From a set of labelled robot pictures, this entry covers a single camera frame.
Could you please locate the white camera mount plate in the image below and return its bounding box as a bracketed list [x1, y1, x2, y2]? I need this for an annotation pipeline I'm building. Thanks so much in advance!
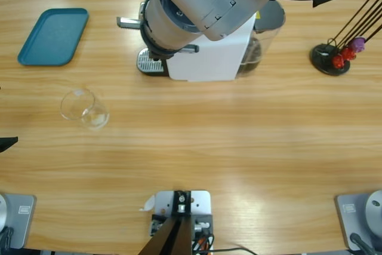
[152, 189, 214, 251]

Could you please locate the white tape scrap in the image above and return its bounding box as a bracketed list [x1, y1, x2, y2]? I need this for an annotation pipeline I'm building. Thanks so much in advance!
[138, 195, 156, 213]

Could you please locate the orange and black wire bundle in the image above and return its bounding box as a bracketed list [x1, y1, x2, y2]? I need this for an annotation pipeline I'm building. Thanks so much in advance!
[190, 234, 215, 253]

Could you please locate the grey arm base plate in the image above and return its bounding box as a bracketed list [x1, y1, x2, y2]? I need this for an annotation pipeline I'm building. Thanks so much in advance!
[0, 193, 37, 250]
[334, 189, 382, 251]

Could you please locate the white capsule coffee machine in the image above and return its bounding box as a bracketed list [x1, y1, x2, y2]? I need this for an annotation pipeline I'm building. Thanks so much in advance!
[137, 0, 258, 84]

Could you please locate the thin black power cable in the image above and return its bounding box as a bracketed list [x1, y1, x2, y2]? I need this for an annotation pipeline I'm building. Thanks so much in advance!
[208, 247, 257, 255]

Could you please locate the black base cable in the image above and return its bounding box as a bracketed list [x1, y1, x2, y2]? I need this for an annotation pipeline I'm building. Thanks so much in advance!
[349, 232, 380, 255]
[0, 226, 14, 250]

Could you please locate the black capsule holder with rods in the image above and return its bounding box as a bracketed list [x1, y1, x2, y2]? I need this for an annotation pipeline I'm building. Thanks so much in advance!
[309, 0, 382, 76]

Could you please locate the red coffee capsule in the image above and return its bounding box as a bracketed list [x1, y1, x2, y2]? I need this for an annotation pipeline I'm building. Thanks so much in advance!
[341, 46, 356, 61]
[331, 54, 347, 69]

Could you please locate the dark camera mount post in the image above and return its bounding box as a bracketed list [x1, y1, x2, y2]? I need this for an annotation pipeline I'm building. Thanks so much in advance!
[138, 191, 193, 255]

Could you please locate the clear water tank dark lid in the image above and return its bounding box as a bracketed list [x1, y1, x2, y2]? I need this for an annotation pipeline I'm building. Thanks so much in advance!
[235, 0, 287, 78]

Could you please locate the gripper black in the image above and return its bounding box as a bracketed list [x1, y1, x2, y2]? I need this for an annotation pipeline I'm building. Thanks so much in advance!
[116, 0, 199, 60]

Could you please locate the purple coffee capsule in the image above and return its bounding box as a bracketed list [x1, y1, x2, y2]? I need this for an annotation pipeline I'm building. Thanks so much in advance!
[350, 36, 367, 53]

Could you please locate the teal plastic tray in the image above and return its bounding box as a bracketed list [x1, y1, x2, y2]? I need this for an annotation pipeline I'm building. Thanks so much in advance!
[17, 8, 90, 67]

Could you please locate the clear drinking glass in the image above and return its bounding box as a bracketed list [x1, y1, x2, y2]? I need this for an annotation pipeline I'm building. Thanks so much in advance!
[59, 87, 110, 131]

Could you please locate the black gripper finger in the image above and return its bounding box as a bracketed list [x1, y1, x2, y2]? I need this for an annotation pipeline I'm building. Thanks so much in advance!
[0, 136, 19, 154]

